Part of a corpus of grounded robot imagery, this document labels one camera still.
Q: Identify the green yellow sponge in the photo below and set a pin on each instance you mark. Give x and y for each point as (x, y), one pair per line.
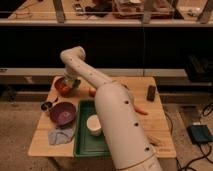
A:
(72, 84)

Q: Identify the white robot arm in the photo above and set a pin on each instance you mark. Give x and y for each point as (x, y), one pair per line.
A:
(127, 142)

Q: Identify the small metal cup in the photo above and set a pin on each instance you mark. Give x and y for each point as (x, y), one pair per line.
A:
(46, 106)

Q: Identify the white cup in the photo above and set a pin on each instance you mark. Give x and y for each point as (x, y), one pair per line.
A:
(94, 125)

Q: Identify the purple bowl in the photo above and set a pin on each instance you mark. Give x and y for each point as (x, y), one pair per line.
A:
(62, 113)

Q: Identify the green plastic tray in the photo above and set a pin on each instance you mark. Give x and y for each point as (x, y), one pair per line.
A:
(87, 145)

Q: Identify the orange carrot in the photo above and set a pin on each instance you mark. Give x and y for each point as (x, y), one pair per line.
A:
(140, 111)

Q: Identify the blue power adapter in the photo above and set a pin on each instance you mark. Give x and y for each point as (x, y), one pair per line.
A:
(199, 134)

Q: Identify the orange apple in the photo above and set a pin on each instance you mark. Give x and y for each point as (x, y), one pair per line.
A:
(92, 92)

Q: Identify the black rectangular block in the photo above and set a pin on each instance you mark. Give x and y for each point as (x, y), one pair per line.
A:
(151, 93)

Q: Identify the grey cloth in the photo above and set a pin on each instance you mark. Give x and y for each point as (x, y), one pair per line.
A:
(60, 136)

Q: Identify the red bowl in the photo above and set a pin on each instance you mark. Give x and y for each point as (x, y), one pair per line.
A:
(61, 88)

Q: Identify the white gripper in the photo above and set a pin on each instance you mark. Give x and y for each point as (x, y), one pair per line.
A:
(70, 75)

